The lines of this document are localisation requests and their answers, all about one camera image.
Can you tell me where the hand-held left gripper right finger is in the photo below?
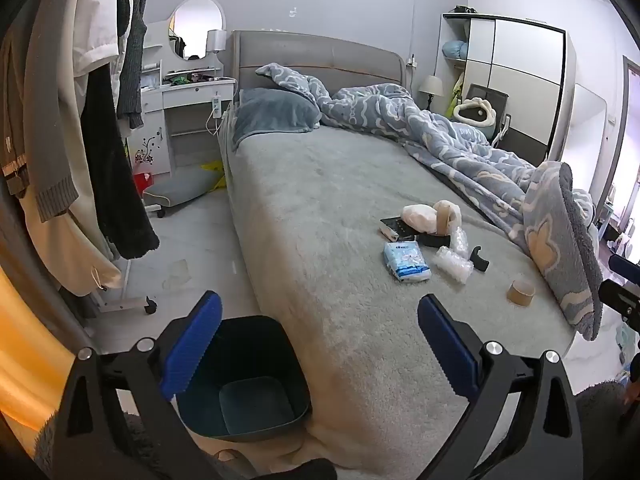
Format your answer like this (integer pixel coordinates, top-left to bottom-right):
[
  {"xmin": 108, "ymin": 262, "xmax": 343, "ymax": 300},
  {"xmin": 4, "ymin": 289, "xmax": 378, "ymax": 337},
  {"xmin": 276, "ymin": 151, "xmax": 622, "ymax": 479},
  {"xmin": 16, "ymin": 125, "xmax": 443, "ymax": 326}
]
[{"xmin": 417, "ymin": 294, "xmax": 586, "ymax": 480}]

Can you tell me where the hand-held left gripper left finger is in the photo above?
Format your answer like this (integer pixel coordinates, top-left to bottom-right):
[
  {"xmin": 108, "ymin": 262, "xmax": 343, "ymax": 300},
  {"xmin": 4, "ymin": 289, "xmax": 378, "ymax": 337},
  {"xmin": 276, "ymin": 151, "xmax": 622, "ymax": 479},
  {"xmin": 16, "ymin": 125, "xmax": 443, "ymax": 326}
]
[{"xmin": 52, "ymin": 290, "xmax": 223, "ymax": 480}]

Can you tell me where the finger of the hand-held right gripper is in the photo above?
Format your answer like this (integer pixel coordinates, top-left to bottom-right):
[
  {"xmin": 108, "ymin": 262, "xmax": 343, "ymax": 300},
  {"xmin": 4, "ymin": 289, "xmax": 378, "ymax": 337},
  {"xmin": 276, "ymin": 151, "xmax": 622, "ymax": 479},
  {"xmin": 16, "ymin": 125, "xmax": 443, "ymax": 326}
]
[
  {"xmin": 607, "ymin": 253, "xmax": 640, "ymax": 277},
  {"xmin": 599, "ymin": 280, "xmax": 640, "ymax": 323}
]

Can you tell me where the dark teal trash bin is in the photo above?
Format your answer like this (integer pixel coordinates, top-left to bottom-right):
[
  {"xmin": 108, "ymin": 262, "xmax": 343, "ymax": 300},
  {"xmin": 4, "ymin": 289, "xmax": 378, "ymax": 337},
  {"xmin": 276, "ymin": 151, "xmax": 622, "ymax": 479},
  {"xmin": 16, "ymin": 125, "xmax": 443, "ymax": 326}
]
[{"xmin": 175, "ymin": 315, "xmax": 312, "ymax": 443}]

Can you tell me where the large bubble wrap piece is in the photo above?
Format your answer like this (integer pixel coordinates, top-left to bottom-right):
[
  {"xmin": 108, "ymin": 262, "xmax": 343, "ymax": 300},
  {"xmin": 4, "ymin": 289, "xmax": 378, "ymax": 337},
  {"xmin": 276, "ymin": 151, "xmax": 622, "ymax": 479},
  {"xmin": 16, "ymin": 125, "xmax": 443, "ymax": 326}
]
[{"xmin": 433, "ymin": 246, "xmax": 474, "ymax": 286}]

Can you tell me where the brown cardboard tape core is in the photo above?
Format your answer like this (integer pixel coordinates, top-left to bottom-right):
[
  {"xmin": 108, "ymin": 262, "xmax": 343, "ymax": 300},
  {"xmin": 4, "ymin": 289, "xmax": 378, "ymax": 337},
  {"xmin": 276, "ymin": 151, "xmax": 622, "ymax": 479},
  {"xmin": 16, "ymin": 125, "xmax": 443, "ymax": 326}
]
[{"xmin": 506, "ymin": 280, "xmax": 535, "ymax": 306}]

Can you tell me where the black plastic hook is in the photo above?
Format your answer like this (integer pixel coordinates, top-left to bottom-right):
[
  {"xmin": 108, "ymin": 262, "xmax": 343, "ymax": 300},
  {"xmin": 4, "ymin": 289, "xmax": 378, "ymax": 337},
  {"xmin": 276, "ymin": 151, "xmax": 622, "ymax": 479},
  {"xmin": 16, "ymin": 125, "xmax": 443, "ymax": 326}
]
[{"xmin": 469, "ymin": 245, "xmax": 491, "ymax": 273}]

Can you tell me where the blue white tissue packet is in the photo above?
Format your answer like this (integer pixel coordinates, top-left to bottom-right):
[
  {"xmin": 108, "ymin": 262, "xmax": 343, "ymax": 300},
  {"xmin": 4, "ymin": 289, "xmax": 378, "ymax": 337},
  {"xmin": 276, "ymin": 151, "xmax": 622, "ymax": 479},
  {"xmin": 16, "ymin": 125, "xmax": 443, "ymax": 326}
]
[{"xmin": 384, "ymin": 241, "xmax": 432, "ymax": 283}]

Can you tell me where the black box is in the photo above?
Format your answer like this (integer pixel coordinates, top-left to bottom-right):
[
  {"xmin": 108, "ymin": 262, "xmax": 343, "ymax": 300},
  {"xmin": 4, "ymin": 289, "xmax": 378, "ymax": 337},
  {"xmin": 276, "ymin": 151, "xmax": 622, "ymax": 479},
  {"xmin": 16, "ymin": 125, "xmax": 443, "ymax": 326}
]
[{"xmin": 379, "ymin": 216, "xmax": 417, "ymax": 242}]

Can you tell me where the white cloth wad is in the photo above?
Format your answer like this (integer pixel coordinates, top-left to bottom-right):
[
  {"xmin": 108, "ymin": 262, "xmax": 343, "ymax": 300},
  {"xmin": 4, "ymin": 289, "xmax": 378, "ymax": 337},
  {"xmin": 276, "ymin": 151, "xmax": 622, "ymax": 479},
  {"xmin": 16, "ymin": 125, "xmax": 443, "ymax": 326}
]
[{"xmin": 402, "ymin": 204, "xmax": 442, "ymax": 234}]

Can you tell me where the white cloth with opening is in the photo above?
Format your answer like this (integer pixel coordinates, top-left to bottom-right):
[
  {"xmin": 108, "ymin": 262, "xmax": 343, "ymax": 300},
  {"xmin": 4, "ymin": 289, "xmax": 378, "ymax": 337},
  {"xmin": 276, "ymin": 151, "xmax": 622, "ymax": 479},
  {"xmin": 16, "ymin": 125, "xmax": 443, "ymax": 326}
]
[{"xmin": 432, "ymin": 200, "xmax": 462, "ymax": 237}]

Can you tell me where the clear plastic wrapper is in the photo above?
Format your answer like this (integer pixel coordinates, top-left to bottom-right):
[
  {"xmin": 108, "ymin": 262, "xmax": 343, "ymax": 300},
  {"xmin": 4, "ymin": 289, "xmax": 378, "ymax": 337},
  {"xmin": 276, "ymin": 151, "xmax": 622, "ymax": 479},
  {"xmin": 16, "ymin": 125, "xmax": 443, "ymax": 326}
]
[{"xmin": 160, "ymin": 259, "xmax": 192, "ymax": 291}]

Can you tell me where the white clothes rack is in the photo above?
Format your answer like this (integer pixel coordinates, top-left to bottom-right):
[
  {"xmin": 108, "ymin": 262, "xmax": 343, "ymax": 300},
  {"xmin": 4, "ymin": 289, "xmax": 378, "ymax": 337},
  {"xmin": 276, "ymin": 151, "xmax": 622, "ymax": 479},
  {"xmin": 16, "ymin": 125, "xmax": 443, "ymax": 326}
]
[{"xmin": 92, "ymin": 255, "xmax": 158, "ymax": 317}]

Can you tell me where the grey fleece garment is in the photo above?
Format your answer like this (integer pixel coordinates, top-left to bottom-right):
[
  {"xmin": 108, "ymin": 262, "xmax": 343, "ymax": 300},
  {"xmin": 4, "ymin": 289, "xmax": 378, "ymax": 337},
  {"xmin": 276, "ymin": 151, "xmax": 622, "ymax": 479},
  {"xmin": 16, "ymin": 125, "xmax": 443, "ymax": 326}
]
[{"xmin": 32, "ymin": 379, "xmax": 640, "ymax": 480}]

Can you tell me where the cream coat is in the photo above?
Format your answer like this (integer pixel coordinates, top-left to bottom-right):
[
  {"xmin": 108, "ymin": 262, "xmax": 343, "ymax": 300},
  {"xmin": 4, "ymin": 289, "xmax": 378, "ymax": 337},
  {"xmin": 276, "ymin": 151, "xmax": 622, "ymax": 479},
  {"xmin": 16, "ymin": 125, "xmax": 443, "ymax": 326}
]
[{"xmin": 57, "ymin": 0, "xmax": 123, "ymax": 291}]

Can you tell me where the grey stool cushion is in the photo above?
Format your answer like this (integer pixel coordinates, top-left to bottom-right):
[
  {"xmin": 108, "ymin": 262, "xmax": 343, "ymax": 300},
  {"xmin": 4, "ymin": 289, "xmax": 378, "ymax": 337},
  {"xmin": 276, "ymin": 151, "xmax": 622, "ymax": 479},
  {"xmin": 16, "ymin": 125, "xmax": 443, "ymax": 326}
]
[{"xmin": 142, "ymin": 167, "xmax": 221, "ymax": 218}]

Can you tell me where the yellow paper item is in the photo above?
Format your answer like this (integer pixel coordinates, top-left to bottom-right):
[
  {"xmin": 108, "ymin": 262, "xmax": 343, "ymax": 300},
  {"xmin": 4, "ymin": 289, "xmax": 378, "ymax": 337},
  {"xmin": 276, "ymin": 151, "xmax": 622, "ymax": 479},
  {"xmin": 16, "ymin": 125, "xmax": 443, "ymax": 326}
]
[{"xmin": 200, "ymin": 160, "xmax": 227, "ymax": 192}]

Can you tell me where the black fluffy garment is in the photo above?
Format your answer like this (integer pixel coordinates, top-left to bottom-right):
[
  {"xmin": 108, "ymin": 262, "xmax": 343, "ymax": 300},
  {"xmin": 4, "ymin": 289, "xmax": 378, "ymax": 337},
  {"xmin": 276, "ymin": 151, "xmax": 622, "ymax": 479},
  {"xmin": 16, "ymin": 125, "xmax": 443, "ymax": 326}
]
[{"xmin": 80, "ymin": 62, "xmax": 161, "ymax": 261}]

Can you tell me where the blue patterned fleece blanket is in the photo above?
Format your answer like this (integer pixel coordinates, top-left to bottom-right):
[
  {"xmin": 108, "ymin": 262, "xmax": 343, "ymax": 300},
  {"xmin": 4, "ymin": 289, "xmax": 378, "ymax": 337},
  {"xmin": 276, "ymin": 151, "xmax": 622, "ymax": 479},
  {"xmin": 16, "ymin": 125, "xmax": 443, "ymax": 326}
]
[{"xmin": 255, "ymin": 62, "xmax": 603, "ymax": 341}]

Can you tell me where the black office chair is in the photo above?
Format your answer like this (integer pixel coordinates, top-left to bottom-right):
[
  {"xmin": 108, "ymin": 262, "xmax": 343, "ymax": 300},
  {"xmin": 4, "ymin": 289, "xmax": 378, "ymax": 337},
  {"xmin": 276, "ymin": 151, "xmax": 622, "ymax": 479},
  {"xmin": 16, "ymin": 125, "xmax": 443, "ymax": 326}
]
[{"xmin": 462, "ymin": 82, "xmax": 513, "ymax": 148}]

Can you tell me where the white and black wardrobe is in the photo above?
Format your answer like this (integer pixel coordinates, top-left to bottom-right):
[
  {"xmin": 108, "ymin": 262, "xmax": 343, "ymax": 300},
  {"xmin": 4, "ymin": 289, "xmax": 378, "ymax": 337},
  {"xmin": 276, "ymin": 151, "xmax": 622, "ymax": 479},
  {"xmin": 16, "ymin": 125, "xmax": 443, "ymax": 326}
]
[{"xmin": 440, "ymin": 12, "xmax": 571, "ymax": 168}]

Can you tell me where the grey-blue pillow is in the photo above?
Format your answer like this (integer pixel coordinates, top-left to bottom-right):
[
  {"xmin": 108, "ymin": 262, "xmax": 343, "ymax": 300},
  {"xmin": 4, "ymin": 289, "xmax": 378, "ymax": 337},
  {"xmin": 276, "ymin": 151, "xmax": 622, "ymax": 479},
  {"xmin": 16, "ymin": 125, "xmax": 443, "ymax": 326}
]
[{"xmin": 231, "ymin": 87, "xmax": 322, "ymax": 153}]

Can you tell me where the white dressing table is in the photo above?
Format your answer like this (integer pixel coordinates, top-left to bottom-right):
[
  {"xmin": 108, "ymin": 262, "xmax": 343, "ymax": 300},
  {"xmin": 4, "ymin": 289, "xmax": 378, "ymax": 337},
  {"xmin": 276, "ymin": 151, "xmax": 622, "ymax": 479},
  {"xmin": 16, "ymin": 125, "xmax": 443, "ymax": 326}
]
[{"xmin": 140, "ymin": 20, "xmax": 236, "ymax": 176}]

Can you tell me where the grey knit cardigan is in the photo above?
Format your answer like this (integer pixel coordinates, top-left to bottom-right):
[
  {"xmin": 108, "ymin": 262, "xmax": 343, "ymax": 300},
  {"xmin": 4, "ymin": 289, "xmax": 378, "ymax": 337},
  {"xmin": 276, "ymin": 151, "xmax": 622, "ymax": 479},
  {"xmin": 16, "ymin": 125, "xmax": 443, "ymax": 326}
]
[{"xmin": 0, "ymin": 25, "xmax": 81, "ymax": 223}]

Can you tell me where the white shade bedside lamp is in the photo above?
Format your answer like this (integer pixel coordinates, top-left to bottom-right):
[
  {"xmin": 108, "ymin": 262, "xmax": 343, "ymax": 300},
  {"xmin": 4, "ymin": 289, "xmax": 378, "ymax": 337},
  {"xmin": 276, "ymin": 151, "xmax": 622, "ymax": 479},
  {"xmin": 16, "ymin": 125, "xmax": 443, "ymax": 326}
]
[{"xmin": 418, "ymin": 76, "xmax": 445, "ymax": 111}]

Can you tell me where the grey knit vest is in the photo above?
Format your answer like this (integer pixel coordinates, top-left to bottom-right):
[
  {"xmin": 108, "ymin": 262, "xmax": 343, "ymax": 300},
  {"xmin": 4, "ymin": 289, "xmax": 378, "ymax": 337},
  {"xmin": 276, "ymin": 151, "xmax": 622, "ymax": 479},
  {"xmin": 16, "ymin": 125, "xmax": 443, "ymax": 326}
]
[{"xmin": 116, "ymin": 0, "xmax": 151, "ymax": 130}]

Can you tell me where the silver shade table lamp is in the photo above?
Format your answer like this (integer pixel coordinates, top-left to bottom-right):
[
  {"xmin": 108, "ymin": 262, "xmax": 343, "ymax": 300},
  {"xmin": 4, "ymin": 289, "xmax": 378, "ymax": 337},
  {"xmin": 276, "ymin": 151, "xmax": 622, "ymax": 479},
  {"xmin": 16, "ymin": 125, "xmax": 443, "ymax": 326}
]
[{"xmin": 206, "ymin": 29, "xmax": 227, "ymax": 68}]

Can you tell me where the grey upholstered bed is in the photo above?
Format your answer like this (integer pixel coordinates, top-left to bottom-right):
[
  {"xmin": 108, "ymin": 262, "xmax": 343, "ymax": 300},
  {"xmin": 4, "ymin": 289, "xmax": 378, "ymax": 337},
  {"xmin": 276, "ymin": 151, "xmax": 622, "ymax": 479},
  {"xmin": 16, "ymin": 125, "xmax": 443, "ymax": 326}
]
[{"xmin": 217, "ymin": 30, "xmax": 601, "ymax": 476}]

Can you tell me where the oval mirror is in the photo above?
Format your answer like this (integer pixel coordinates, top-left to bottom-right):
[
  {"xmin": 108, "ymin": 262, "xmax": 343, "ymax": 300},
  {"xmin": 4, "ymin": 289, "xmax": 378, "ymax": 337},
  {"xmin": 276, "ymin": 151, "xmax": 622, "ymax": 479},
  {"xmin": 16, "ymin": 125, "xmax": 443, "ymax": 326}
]
[{"xmin": 170, "ymin": 0, "xmax": 223, "ymax": 61}]

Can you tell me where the white shirt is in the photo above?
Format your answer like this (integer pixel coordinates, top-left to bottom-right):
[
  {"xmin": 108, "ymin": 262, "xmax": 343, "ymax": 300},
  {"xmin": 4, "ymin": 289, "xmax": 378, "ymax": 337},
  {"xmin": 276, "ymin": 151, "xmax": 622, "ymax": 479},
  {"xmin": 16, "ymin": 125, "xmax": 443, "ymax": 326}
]
[{"xmin": 75, "ymin": 0, "xmax": 126, "ymax": 78}]

